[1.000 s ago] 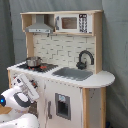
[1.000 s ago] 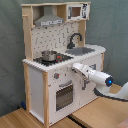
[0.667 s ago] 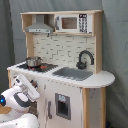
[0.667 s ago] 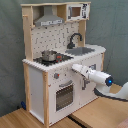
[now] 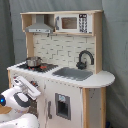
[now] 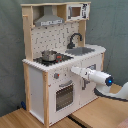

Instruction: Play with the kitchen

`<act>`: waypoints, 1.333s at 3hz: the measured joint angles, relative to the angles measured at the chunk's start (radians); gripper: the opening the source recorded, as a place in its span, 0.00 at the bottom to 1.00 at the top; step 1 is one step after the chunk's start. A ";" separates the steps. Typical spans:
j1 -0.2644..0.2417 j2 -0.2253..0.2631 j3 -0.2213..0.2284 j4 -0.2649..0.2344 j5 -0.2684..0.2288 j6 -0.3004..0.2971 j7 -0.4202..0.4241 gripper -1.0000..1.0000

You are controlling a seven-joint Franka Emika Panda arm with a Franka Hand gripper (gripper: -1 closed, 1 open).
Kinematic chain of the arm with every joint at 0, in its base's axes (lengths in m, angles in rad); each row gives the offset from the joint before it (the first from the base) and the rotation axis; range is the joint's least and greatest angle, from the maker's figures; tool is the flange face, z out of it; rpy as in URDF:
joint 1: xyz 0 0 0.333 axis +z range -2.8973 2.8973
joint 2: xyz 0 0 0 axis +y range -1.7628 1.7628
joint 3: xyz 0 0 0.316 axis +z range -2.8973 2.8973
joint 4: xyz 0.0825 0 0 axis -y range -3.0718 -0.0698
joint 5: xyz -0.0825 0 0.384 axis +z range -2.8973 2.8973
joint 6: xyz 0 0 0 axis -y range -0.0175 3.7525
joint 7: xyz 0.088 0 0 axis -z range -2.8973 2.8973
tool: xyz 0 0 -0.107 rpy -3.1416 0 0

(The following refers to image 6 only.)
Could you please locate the black toy faucet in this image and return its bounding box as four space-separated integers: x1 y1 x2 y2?
66 32 83 50

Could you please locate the grey toy sink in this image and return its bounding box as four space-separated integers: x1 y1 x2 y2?
66 47 94 56

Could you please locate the grey range hood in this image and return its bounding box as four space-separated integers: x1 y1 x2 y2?
35 5 64 27

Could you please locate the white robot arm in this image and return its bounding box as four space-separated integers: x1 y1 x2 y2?
71 67 128 102

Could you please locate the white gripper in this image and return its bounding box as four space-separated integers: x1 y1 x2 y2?
71 67 90 79

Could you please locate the white toy microwave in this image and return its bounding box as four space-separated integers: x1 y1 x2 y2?
67 3 90 21

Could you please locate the toy oven door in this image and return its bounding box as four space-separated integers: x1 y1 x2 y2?
56 80 74 111

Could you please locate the silver toy pot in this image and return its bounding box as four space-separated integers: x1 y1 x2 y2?
42 50 57 61

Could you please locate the left red stove knob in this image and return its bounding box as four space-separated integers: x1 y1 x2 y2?
54 73 60 79

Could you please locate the black toy stovetop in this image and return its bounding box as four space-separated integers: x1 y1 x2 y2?
33 53 74 67

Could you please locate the wooden toy kitchen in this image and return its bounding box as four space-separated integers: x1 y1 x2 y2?
22 2 105 127

